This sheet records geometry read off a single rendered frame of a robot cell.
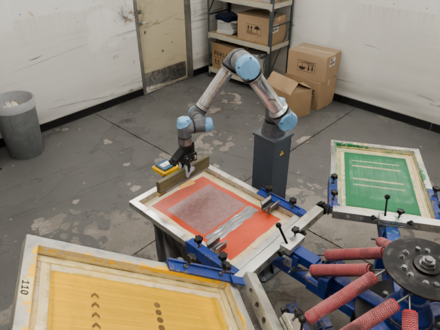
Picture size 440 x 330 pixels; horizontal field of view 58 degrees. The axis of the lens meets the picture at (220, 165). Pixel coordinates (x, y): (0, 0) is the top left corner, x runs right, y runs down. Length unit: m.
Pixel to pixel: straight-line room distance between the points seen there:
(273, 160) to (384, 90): 3.42
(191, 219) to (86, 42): 3.69
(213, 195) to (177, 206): 0.23
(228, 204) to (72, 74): 3.61
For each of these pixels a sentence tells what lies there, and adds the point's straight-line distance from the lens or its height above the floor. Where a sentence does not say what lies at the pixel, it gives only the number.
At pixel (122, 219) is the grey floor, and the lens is 3.76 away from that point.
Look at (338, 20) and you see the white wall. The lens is 5.81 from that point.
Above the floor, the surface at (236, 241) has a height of 0.96.
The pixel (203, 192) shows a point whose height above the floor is 0.96.
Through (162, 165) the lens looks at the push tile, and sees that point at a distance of 2.63.
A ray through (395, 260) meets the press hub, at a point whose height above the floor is 1.31.
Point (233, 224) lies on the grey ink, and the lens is 2.16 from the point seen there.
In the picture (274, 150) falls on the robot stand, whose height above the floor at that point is 1.14.
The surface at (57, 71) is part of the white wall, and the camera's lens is 5.38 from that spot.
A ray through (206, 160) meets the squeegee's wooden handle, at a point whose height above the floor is 1.13.
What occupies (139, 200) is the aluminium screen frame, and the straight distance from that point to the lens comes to 2.32.
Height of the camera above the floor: 2.40
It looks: 33 degrees down
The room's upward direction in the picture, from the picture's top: straight up
